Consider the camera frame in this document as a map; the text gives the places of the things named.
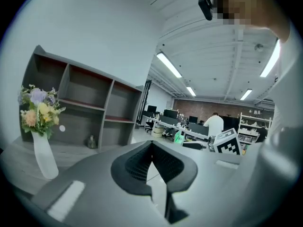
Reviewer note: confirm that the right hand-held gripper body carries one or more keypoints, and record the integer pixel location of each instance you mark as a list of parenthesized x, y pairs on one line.
[(228, 143)]

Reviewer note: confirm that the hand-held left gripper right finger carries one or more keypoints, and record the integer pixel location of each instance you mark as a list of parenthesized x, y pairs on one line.
[(213, 185)]

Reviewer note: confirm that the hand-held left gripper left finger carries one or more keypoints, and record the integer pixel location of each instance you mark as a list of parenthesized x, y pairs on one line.
[(94, 193)]

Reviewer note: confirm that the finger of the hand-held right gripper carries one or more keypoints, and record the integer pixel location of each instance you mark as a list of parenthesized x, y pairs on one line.
[(194, 145)]

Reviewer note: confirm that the green box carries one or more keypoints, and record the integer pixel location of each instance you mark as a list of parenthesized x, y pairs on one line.
[(179, 138)]

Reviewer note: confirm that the black computer monitor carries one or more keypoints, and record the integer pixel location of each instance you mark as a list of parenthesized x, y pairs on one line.
[(170, 114), (152, 109), (198, 129)]

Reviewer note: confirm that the white storage rack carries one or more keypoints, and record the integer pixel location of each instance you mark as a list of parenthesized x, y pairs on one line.
[(254, 129)]

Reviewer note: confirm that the long white office desk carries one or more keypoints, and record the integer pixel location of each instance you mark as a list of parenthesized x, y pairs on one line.
[(170, 124)]

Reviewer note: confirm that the stack of cardboard boxes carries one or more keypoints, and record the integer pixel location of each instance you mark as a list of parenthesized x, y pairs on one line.
[(157, 131)]

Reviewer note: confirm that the black office chair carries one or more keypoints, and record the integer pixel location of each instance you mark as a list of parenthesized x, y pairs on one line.
[(149, 126)]

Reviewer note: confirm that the small dark round object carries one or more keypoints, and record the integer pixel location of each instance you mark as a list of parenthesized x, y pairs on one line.
[(91, 142)]

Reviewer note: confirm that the long ceiling light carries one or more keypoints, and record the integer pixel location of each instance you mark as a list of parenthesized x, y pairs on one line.
[(246, 94), (271, 58), (168, 64), (190, 91)]

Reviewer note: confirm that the white ceramic vase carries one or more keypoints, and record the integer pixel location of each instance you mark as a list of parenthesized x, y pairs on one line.
[(45, 157)]

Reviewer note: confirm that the black glass door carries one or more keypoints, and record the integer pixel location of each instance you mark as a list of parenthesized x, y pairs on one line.
[(147, 103)]

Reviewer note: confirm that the white round disc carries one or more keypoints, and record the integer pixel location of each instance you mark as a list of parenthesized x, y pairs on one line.
[(62, 128)]

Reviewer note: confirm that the grey wooden cabinet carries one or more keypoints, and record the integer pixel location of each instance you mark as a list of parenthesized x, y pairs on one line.
[(21, 164)]

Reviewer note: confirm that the person's white t-shirt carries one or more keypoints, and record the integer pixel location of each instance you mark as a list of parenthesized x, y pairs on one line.
[(290, 79)]

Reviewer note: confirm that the grey open shelf unit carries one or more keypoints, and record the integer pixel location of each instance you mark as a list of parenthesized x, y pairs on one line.
[(82, 96)]

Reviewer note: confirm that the pastel flower bouquet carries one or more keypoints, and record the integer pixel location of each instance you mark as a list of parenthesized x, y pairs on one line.
[(39, 112)]

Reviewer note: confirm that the person's head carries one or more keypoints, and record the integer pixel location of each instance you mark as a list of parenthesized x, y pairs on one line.
[(253, 6)]

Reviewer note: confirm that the black head-worn camera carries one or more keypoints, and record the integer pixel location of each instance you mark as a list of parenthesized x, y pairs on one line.
[(206, 7)]

